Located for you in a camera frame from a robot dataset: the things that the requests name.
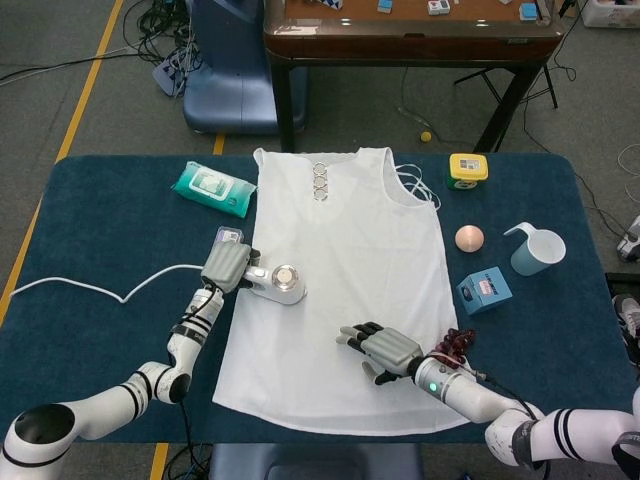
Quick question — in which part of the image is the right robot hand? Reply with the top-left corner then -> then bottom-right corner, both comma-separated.
335,321 -> 426,386

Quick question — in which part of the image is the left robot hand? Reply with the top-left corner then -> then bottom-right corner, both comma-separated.
199,241 -> 262,295

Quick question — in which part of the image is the silver handheld steamer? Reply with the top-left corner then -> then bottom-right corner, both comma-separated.
244,262 -> 309,306

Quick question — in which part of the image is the clear purple plastic box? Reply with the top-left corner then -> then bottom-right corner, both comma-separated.
214,225 -> 246,247

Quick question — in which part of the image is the purple grape bunch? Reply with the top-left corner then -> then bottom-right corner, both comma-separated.
433,327 -> 476,369

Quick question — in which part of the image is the green wet wipes pack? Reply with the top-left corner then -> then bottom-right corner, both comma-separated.
169,160 -> 259,220

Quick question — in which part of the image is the blue cardboard box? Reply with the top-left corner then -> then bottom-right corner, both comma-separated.
455,267 -> 515,317

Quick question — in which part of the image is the white sleeveless top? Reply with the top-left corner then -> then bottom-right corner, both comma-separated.
210,145 -> 492,435

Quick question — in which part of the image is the dark blue table cloth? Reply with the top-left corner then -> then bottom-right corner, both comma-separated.
0,152 -> 640,445

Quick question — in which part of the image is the blue robot chassis cover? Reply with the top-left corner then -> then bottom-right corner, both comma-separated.
207,442 -> 424,480

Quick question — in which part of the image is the green jar yellow lid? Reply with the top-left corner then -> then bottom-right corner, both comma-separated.
446,152 -> 491,193

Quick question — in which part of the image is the white power strip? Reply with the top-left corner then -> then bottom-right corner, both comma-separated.
151,49 -> 194,96

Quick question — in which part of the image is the brown mahjong table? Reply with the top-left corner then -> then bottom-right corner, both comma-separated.
263,0 -> 565,154

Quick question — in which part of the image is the white storage box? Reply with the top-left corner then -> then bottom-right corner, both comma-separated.
579,0 -> 640,29

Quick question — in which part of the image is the white power cord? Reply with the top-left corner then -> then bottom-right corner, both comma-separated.
9,263 -> 211,305

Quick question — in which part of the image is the blue plastic handled cup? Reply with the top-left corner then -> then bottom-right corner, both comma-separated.
502,221 -> 567,278

